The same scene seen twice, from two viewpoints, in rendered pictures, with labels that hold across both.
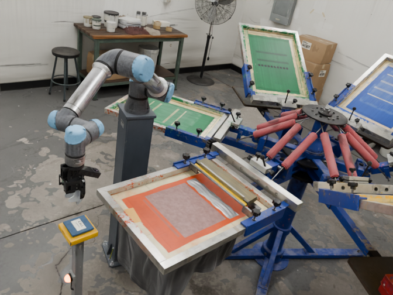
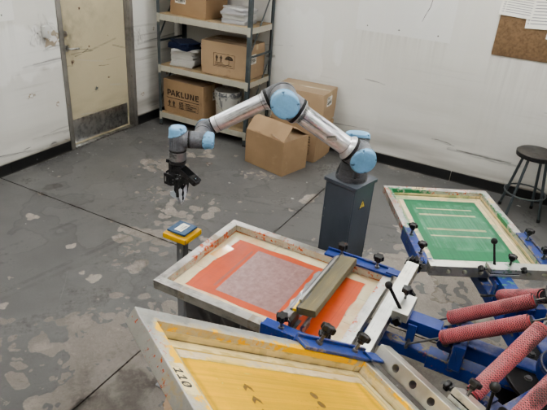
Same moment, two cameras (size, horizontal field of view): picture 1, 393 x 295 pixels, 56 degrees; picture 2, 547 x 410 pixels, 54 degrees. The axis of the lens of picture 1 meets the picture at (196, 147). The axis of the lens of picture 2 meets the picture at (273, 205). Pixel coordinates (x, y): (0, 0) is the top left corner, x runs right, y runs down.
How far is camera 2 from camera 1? 1.96 m
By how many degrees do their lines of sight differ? 62
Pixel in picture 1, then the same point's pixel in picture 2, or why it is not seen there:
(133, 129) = (331, 196)
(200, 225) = (246, 296)
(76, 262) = not seen: hidden behind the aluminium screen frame
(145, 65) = (279, 98)
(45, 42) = (527, 137)
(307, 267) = not seen: outside the picture
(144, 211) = (234, 255)
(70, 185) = (169, 178)
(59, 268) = not seen: hidden behind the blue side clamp
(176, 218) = (241, 277)
